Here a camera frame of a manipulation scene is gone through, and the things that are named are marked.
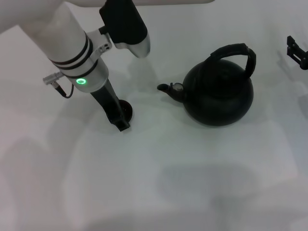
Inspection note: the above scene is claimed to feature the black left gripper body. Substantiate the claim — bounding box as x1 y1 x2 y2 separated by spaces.
90 78 124 121

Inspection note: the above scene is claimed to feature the dark brown teacup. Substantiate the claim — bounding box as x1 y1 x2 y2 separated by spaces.
119 99 134 121

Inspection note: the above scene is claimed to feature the black round teapot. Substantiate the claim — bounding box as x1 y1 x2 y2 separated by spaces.
156 43 257 127

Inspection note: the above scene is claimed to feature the silver connector with black cable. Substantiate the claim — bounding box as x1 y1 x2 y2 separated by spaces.
42 72 74 99

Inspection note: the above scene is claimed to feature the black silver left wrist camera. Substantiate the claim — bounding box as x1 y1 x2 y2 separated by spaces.
99 0 152 59

